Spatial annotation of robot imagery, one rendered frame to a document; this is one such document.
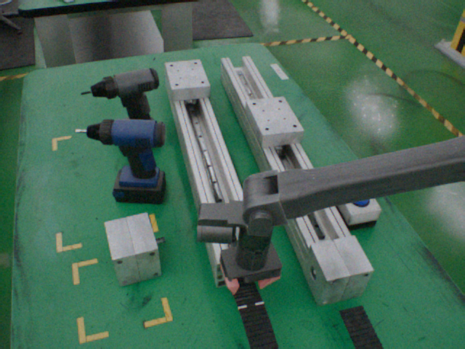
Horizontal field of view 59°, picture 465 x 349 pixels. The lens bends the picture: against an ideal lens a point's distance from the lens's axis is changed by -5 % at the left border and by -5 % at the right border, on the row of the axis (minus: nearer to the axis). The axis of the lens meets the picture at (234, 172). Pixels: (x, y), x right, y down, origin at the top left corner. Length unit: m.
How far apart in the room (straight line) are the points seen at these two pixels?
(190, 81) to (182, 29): 1.21
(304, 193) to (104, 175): 0.65
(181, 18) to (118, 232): 1.70
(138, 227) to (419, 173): 0.54
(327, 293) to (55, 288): 0.55
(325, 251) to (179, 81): 0.66
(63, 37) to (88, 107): 1.02
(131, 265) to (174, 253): 0.13
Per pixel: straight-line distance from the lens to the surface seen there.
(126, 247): 0.87
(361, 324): 0.88
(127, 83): 1.12
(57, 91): 1.54
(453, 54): 4.03
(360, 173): 0.64
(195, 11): 4.13
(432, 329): 0.97
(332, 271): 0.85
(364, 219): 1.04
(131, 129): 0.95
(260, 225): 0.65
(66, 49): 2.44
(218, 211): 0.70
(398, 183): 0.66
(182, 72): 1.32
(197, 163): 1.04
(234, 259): 0.80
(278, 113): 1.15
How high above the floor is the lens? 1.55
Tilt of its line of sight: 43 degrees down
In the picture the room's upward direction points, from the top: 4 degrees clockwise
